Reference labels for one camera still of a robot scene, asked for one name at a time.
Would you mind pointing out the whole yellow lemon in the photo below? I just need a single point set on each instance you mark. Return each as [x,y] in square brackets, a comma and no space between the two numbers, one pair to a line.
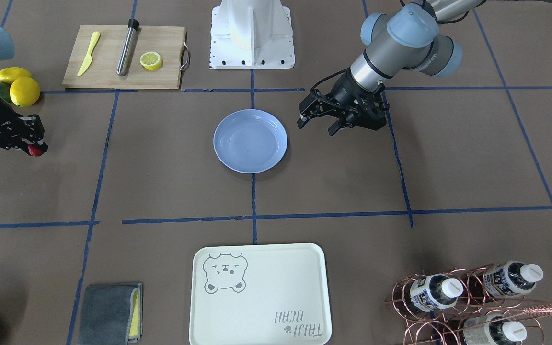
[25,91]

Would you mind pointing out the red strawberry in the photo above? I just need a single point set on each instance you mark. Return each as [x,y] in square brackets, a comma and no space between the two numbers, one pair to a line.
[34,150]

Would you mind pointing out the lemon half slice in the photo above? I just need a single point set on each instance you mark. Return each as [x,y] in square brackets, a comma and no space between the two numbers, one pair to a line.
[151,60]

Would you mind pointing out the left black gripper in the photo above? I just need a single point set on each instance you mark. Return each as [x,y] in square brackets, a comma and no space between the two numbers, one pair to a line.
[344,89]

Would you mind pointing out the steel black handled rod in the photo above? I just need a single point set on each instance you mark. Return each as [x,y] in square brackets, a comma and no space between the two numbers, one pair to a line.
[128,47]

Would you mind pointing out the grey yellow folded cloth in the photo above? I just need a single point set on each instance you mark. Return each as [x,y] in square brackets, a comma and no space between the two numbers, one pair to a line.
[111,314]

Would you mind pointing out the yellow plastic knife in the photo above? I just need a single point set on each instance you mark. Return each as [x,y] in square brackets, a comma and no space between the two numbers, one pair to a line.
[88,55]

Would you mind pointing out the blue round plate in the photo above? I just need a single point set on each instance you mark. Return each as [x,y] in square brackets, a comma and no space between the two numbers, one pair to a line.
[250,141]

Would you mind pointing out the copper wire bottle rack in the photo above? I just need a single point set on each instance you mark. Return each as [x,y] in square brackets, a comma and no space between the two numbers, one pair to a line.
[432,328]

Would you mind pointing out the cream bear tray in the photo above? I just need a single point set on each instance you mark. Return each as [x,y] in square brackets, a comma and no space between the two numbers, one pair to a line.
[274,294]

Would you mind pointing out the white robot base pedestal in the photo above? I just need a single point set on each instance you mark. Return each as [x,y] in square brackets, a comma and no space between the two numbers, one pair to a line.
[251,34]

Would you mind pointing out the green lime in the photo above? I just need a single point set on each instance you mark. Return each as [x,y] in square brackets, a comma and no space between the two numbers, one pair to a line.
[5,92]

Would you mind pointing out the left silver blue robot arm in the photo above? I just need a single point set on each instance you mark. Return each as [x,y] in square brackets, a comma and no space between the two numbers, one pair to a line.
[408,40]

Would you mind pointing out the drink bottle white cap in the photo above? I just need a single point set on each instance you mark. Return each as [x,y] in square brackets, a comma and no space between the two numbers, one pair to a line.
[434,292]

